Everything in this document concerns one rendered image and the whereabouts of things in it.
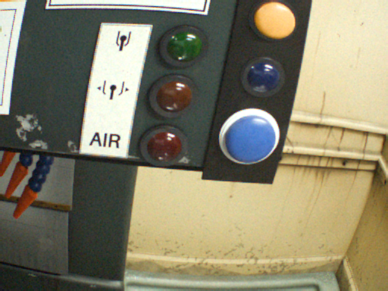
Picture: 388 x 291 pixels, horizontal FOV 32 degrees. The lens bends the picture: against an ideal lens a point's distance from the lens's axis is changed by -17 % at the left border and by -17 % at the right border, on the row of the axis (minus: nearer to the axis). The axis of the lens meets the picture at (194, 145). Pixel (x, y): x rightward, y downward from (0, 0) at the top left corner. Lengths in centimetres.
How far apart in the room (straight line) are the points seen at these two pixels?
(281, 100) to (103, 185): 85
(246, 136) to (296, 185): 134
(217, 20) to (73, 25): 8
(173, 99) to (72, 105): 6
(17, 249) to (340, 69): 85
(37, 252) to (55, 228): 8
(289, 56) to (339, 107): 127
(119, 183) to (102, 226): 10
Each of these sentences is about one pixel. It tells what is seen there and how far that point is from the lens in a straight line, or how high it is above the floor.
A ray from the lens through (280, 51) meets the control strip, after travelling 44.
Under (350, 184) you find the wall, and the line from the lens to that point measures 185.
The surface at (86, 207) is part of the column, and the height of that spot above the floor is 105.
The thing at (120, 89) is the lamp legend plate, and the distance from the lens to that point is 44.
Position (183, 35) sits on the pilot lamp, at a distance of 42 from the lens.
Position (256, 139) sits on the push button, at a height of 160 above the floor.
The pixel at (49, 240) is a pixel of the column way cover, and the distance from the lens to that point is 132.
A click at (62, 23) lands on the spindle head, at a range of 42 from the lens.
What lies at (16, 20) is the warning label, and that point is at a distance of 42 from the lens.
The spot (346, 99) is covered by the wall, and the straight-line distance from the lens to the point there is 170.
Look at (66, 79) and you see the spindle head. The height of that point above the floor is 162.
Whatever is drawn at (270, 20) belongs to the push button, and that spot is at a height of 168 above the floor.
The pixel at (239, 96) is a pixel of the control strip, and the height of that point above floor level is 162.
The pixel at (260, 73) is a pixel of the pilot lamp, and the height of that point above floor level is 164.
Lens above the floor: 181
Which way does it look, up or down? 29 degrees down
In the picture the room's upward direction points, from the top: 12 degrees clockwise
